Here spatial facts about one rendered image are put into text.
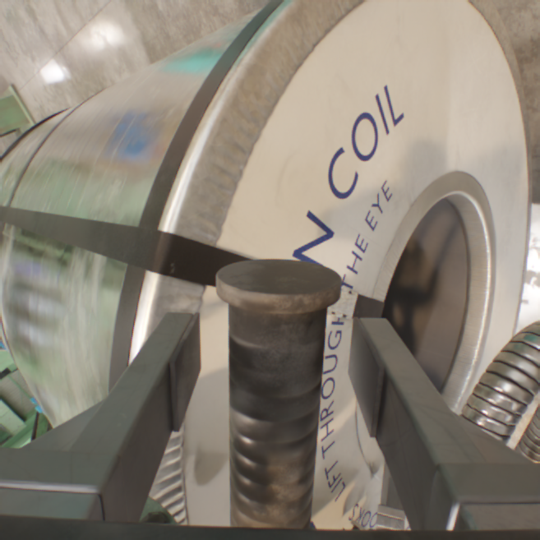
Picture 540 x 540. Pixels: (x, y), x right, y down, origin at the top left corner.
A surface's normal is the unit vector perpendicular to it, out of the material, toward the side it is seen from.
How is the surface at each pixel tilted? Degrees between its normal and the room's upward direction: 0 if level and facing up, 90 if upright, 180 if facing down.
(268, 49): 89
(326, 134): 90
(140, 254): 48
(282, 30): 89
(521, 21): 0
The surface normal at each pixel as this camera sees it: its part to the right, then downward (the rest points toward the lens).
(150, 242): -0.68, -0.22
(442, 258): -0.68, 0.50
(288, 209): 0.69, 0.15
